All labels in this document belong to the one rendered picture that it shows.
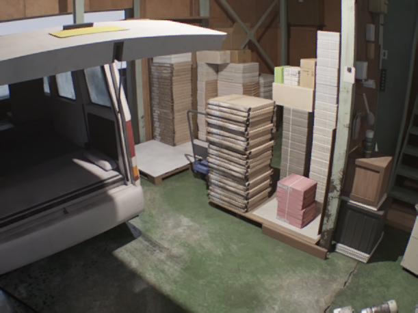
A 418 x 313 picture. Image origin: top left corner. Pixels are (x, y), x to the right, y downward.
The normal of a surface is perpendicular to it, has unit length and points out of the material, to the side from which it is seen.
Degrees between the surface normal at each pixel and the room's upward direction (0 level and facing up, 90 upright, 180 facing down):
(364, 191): 90
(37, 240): 85
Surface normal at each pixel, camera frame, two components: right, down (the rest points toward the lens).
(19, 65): 0.65, 0.51
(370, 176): -0.68, 0.29
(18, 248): 0.67, 0.20
